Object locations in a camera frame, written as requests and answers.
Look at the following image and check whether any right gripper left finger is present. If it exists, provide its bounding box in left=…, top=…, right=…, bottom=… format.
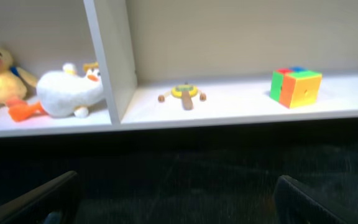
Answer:
left=0, top=170, right=81, bottom=224

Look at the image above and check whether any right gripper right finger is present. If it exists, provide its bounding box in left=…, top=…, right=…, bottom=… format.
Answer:
left=273, top=174, right=358, bottom=224

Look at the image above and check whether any many-coloured puzzle cube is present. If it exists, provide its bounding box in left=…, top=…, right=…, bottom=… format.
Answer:
left=268, top=66, right=323, bottom=110

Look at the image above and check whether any white plush duck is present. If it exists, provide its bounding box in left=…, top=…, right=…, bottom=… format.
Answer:
left=8, top=61, right=105, bottom=123

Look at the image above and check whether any yellow plush duck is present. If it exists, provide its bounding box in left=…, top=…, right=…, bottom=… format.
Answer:
left=0, top=45, right=39, bottom=118

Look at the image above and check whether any yellow rattle drum toy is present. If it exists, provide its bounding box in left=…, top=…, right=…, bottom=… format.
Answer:
left=157, top=82, right=208, bottom=111

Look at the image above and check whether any white shelf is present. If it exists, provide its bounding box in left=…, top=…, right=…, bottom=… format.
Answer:
left=0, top=0, right=358, bottom=139

